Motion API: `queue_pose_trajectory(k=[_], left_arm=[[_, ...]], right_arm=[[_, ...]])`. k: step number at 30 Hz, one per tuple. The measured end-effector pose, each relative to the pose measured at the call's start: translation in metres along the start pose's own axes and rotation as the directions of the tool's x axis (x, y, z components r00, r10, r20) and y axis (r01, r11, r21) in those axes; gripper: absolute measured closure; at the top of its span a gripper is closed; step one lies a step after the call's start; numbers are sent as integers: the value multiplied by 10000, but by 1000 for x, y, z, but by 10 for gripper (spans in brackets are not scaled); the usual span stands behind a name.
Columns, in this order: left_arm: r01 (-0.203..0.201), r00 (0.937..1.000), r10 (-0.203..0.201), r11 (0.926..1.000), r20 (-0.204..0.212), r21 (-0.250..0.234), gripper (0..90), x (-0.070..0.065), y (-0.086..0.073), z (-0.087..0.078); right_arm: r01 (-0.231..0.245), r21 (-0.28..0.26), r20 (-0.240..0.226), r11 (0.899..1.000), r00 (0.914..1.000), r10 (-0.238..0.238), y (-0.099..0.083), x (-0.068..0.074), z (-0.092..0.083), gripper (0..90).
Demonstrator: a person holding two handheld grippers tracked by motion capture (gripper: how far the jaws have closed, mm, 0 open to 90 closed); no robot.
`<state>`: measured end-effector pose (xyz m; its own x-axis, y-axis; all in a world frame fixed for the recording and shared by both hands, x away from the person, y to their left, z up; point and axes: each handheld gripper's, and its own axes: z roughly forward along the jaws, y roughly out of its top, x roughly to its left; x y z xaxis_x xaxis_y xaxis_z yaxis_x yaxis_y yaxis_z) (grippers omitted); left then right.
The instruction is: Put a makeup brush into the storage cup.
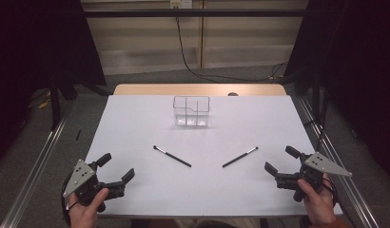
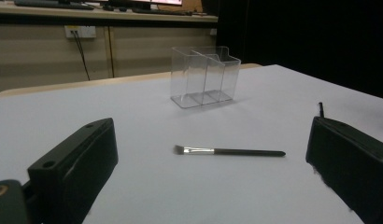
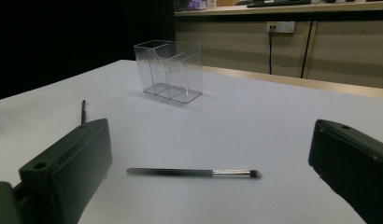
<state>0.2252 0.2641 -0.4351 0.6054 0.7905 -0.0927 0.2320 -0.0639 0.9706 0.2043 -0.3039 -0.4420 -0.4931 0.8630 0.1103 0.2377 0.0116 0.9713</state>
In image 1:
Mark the white wall socket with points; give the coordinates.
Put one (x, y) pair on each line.
(181, 3)

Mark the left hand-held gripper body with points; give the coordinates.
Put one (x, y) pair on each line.
(85, 185)

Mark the black horizontal bar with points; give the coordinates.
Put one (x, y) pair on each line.
(196, 13)

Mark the black curtain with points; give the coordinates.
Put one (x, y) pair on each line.
(358, 63)
(31, 38)

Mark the person's left hand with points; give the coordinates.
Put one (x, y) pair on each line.
(83, 215)

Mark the black metal stand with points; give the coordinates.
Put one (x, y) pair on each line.
(316, 95)
(55, 101)

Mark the wooden table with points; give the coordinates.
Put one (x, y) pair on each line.
(183, 89)

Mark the white table sheet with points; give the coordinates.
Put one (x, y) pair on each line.
(199, 190)

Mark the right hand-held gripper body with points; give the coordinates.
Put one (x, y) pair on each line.
(313, 167)

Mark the metal floor rail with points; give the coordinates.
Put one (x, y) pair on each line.
(31, 177)
(351, 193)

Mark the clear acrylic organizer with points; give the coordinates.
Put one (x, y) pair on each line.
(191, 110)

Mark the person's right hand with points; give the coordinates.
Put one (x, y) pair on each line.
(320, 205)

